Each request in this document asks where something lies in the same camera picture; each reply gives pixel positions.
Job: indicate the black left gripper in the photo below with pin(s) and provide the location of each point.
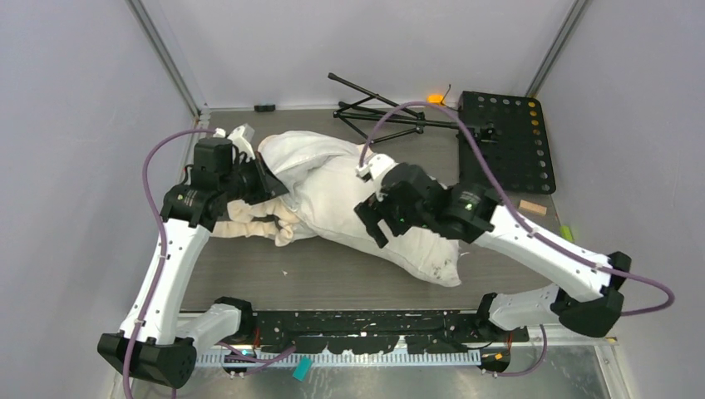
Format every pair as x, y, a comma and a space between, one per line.
268, 185

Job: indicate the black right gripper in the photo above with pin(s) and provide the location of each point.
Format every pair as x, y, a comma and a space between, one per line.
372, 209

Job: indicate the grey cream ruffled pillowcase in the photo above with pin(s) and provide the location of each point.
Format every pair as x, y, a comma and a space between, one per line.
291, 156

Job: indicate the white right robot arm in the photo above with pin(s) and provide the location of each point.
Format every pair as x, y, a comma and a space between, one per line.
583, 295

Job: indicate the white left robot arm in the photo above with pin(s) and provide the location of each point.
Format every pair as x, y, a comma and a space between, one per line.
148, 345

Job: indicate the orange round object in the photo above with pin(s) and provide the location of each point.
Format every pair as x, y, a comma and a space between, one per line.
438, 99

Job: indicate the small wooden block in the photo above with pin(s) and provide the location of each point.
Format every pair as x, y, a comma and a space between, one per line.
527, 206

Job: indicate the black perforated metal plate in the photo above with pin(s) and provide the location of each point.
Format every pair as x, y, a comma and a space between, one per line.
511, 135

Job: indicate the teal tape piece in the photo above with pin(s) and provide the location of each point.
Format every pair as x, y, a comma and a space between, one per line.
303, 367

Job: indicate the small black wall clip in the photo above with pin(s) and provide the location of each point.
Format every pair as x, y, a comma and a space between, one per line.
264, 108

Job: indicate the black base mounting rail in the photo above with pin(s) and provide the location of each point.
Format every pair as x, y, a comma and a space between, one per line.
370, 332

